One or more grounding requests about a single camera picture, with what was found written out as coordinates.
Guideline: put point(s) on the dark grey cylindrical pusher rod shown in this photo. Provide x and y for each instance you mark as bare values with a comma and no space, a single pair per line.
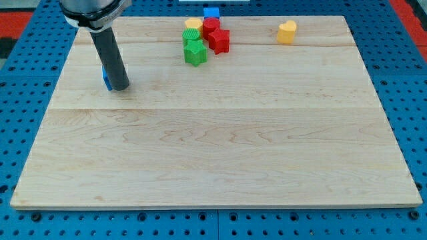
109,54

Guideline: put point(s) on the blue triangle block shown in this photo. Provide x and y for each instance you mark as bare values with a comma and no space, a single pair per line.
106,79

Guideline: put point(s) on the light wooden board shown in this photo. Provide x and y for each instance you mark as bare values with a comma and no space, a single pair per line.
264,126

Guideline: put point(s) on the green cylinder block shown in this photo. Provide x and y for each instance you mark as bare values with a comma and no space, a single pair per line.
190,34

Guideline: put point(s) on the green star block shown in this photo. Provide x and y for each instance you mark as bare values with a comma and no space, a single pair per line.
195,52

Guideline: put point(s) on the yellow hexagon block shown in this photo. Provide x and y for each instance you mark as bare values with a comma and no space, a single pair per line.
195,23

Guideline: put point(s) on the red cylinder block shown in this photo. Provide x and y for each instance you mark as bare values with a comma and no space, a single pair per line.
210,24

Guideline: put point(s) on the blue cube block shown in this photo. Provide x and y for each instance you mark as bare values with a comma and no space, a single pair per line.
211,12

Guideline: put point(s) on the red star block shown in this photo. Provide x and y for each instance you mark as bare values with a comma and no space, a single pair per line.
219,41

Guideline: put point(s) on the yellow heart block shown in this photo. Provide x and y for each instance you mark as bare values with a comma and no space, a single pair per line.
286,32

